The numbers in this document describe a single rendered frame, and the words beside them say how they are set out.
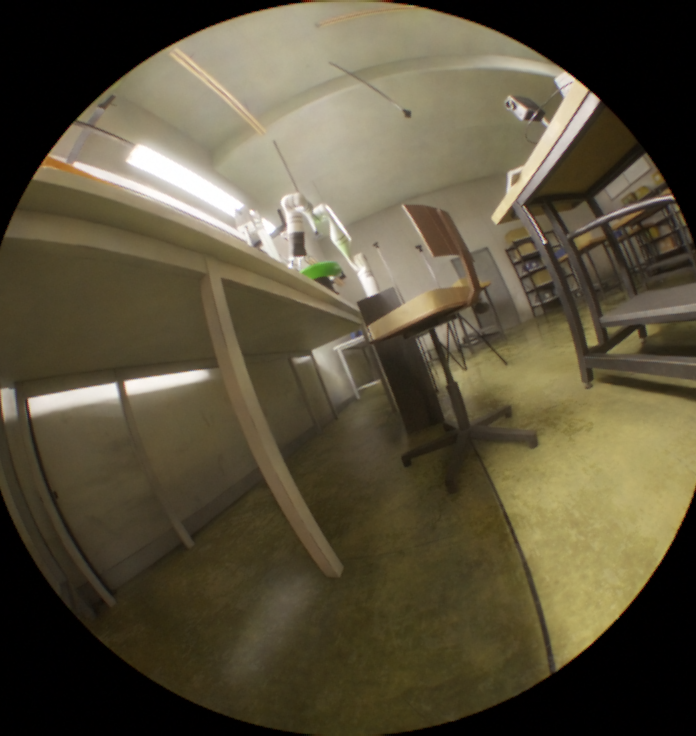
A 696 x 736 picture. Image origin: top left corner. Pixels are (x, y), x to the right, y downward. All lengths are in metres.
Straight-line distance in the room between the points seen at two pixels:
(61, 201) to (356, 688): 0.89
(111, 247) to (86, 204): 0.10
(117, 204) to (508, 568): 0.97
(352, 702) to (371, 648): 0.13
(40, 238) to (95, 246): 0.11
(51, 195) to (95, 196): 0.09
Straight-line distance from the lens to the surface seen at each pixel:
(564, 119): 1.00
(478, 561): 0.60
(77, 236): 0.49
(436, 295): 0.72
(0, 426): 1.16
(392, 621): 0.56
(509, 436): 0.92
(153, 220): 0.52
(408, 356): 1.36
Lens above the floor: 0.49
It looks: 1 degrees up
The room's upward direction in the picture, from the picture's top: 22 degrees counter-clockwise
